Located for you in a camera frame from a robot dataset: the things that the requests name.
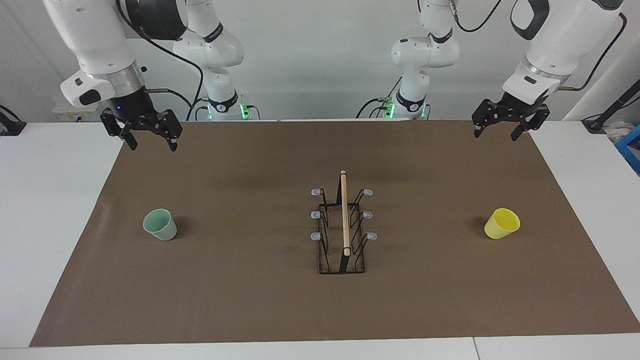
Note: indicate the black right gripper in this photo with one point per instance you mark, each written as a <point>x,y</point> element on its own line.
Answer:
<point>132,107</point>

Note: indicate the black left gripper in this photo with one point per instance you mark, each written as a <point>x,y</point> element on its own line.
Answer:
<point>520,110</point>

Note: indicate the pale green cup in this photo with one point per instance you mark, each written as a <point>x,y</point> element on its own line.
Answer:
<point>161,227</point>

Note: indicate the yellow cup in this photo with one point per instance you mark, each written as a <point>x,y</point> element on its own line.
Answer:
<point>500,225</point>

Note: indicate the white power strip box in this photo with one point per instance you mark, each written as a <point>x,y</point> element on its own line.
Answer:
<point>67,115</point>

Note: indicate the black stand pole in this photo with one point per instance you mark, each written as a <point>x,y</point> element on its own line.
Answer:
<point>595,125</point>

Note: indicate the clear plastic bag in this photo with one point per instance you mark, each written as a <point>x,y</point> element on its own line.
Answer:
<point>619,132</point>

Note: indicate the blue box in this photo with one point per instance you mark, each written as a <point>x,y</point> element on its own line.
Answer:
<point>631,145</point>

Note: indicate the brown paper mat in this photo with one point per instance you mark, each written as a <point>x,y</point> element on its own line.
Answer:
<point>225,300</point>

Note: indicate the black clamp mount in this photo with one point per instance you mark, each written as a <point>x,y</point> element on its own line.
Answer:
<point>10,127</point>

